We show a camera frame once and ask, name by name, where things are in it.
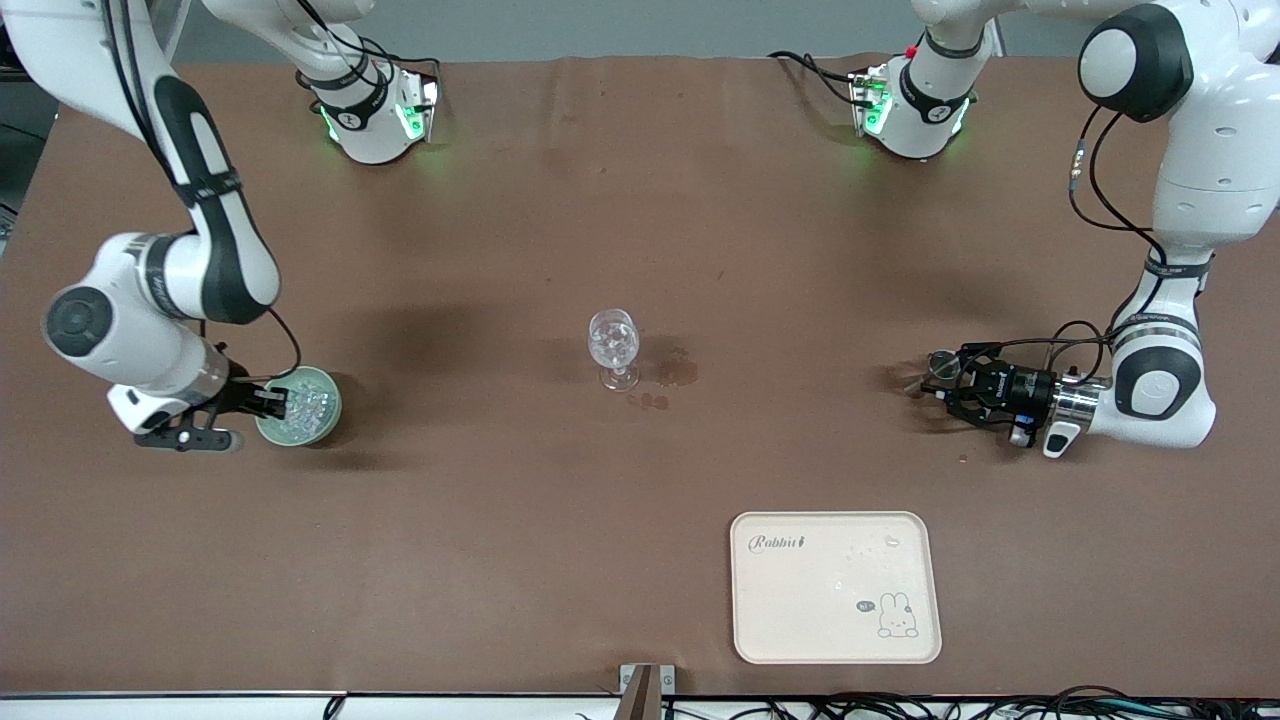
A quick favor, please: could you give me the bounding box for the clear ice cubes pile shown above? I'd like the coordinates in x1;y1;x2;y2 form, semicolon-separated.
272;378;333;441

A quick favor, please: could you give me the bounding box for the metal jigger cup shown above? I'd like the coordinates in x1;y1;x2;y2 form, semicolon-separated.
904;350;963;400

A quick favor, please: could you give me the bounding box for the clear wine glass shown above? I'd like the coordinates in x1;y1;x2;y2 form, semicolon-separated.
587;309;641;393

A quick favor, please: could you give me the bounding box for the green ceramic bowl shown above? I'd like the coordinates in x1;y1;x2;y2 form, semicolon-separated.
254;366;343;448

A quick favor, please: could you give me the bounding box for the cream rabbit print tray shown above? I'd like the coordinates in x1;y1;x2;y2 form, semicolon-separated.
729;511;943;666

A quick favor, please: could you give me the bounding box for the brown table cloth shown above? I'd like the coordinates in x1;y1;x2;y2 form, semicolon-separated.
0;55;1280;697

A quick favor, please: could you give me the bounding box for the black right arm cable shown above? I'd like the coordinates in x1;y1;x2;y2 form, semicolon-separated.
105;0;303;383

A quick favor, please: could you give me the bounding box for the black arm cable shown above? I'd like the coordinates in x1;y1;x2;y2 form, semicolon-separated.
955;105;1173;383
105;0;303;383

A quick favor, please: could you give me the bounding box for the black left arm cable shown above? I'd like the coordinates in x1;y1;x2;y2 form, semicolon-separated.
955;105;1173;383

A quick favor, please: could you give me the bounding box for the black cable bundle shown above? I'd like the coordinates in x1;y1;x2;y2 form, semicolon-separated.
660;686;1280;720

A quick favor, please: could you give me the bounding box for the black left base cable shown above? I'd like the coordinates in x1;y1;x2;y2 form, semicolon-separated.
768;50;871;107

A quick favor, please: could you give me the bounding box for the metal table edge bracket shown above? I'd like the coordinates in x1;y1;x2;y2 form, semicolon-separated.
618;663;677;720

